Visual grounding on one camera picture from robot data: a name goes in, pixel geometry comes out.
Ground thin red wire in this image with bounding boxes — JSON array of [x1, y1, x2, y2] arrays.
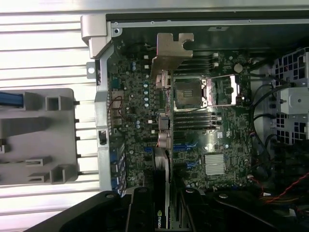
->
[[108, 96, 123, 117]]

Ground open black PC case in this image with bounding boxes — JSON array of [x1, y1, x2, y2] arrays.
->
[[80, 13, 309, 232]]

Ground green motherboard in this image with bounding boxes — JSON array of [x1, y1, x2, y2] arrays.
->
[[108, 40, 254, 194]]

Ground black RAM slot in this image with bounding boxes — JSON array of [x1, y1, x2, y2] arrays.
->
[[144, 62, 221, 68], [173, 67, 221, 72], [173, 116, 222, 121], [178, 58, 221, 63], [173, 120, 222, 125], [144, 54, 221, 59], [173, 124, 222, 130], [173, 112, 222, 117]]

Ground blue expansion slot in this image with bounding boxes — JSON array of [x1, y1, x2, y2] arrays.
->
[[144, 144, 188, 153]]

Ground metal disk bay cage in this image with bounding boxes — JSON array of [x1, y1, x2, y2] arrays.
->
[[274, 47, 309, 143]]

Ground CPU socket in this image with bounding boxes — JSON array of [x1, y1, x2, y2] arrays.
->
[[173, 77, 208, 112]]

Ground silver chipset heatsink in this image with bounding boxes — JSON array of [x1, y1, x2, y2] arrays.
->
[[204, 154, 225, 175]]

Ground thin metal locking lever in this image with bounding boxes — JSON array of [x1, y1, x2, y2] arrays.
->
[[206, 75, 236, 82]]

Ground red black twisted wire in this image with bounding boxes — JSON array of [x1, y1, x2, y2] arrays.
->
[[260, 172, 309, 204]]

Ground grey parts rack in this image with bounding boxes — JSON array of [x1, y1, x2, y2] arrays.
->
[[0, 88, 80, 186]]

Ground hard disk blue carrier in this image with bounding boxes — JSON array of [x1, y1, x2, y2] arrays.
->
[[0, 90, 24, 110]]

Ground metal socket cover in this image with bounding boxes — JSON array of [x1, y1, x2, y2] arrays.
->
[[206, 74, 245, 107]]

